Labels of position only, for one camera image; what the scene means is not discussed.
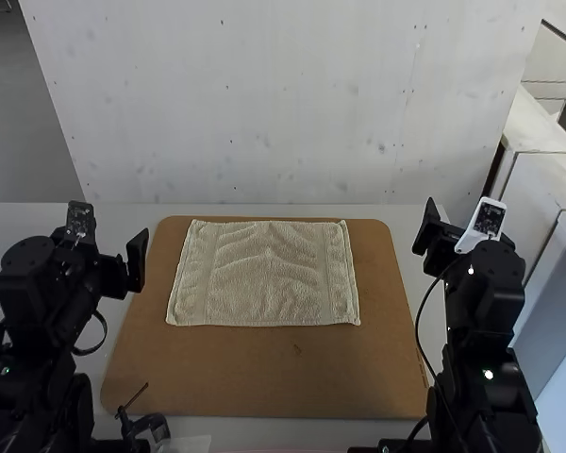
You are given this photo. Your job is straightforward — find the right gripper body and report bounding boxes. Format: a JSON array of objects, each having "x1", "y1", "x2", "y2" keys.
[{"x1": 421, "y1": 218, "x2": 469, "y2": 280}]

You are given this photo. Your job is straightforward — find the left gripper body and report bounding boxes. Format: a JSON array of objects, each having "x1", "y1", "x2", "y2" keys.
[{"x1": 51, "y1": 234, "x2": 129, "y2": 303}]

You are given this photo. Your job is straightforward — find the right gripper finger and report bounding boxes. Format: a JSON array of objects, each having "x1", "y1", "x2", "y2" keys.
[{"x1": 411, "y1": 196, "x2": 440, "y2": 259}]

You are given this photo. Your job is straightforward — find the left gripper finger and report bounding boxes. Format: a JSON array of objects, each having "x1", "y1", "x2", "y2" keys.
[{"x1": 124, "y1": 226, "x2": 150, "y2": 294}]

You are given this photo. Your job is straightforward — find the pale towel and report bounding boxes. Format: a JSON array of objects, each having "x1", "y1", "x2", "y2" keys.
[{"x1": 164, "y1": 217, "x2": 362, "y2": 327}]

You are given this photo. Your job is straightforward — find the black clamp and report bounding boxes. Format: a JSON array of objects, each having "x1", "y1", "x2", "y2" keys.
[{"x1": 114, "y1": 381, "x2": 172, "y2": 453}]

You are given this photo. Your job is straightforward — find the cork mat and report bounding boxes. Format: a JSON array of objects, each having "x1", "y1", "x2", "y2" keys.
[{"x1": 100, "y1": 215, "x2": 429, "y2": 421}]

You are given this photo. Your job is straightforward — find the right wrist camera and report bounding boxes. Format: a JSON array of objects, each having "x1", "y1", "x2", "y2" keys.
[{"x1": 453, "y1": 196, "x2": 508, "y2": 256}]

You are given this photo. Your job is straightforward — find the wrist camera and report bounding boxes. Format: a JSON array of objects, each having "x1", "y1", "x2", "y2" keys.
[
  {"x1": 65, "y1": 199, "x2": 97, "y2": 247},
  {"x1": 453, "y1": 196, "x2": 508, "y2": 256}
]

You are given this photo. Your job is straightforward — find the black cable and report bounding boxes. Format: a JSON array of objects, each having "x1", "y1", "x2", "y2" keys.
[
  {"x1": 402, "y1": 257, "x2": 459, "y2": 453},
  {"x1": 69, "y1": 310, "x2": 110, "y2": 358}
]

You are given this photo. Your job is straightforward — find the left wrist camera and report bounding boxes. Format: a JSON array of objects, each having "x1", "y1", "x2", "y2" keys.
[{"x1": 65, "y1": 199, "x2": 97, "y2": 247}]

